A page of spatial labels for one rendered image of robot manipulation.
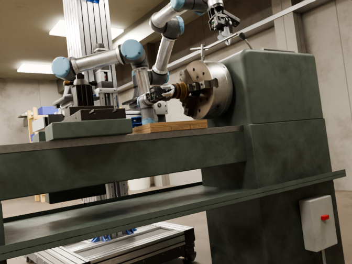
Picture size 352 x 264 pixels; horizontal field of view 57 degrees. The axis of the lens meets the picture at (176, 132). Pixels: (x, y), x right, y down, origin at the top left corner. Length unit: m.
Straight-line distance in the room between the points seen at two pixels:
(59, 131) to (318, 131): 1.43
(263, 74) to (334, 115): 3.02
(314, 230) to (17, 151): 1.43
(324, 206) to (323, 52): 3.19
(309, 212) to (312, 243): 0.16
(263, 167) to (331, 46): 3.30
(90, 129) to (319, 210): 1.25
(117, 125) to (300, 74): 1.15
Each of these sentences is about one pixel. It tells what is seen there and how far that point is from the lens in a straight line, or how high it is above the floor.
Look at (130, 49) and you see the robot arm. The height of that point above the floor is 1.37.
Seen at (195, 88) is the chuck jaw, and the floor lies 1.07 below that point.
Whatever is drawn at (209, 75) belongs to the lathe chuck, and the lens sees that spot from 1.64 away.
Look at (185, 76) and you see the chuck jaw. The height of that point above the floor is 1.17.
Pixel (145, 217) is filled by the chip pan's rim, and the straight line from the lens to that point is 1.23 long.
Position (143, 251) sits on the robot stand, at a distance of 2.12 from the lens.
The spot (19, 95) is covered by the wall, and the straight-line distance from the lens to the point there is 9.99.
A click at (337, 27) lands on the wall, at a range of 4.81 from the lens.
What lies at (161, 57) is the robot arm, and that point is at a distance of 2.31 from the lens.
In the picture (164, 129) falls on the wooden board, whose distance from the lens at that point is 1.40.
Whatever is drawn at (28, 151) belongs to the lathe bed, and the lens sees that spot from 1.24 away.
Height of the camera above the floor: 0.79
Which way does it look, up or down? 3 degrees up
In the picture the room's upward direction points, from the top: 7 degrees counter-clockwise
